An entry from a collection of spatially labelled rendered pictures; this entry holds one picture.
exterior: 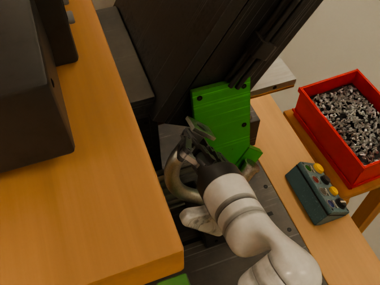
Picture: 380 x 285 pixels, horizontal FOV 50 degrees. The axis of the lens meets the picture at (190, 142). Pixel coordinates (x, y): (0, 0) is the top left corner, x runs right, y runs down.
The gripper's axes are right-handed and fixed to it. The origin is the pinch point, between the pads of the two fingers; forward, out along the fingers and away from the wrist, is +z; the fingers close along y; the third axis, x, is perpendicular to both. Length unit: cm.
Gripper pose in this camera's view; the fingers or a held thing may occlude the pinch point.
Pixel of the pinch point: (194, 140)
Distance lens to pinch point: 73.9
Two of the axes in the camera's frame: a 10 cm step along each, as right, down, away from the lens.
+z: -3.3, -5.7, 7.5
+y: -7.2, -3.5, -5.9
